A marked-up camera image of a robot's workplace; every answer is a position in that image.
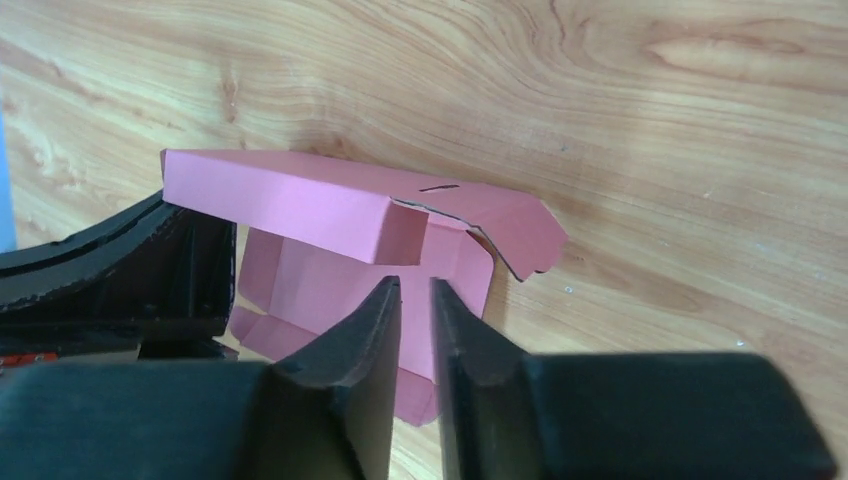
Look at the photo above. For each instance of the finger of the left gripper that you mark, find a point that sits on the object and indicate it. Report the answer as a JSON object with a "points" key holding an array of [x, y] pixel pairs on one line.
{"points": [[154, 281]]}

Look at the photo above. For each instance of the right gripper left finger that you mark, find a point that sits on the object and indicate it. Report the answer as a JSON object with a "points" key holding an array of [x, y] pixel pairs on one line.
{"points": [[324, 412]]}

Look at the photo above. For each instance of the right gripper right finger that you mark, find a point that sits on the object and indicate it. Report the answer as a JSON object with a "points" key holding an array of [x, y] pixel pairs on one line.
{"points": [[507, 413]]}

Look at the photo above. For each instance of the pink paper box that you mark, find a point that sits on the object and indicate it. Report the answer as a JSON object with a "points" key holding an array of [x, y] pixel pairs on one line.
{"points": [[322, 232]]}

